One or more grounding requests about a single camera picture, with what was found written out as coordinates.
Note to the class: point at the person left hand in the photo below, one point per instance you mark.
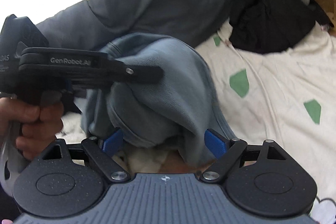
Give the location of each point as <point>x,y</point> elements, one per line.
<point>39,124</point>

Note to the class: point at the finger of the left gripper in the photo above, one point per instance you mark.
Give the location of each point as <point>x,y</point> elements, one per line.
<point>141,74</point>

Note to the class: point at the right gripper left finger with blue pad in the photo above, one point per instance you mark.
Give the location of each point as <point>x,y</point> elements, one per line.
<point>100,153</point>

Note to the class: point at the dark grey pillow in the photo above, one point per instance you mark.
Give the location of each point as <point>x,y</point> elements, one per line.
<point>91,24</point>

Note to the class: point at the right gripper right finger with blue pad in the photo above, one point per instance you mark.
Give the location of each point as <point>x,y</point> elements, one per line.
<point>228,154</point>

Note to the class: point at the cream bear print bedsheet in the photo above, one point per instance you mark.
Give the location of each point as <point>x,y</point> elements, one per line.
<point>287,96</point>

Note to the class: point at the light blue denim shorts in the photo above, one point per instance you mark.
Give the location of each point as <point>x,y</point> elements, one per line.
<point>178,110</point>

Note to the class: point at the black garment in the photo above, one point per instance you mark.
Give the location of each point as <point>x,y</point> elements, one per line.
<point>270,26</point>

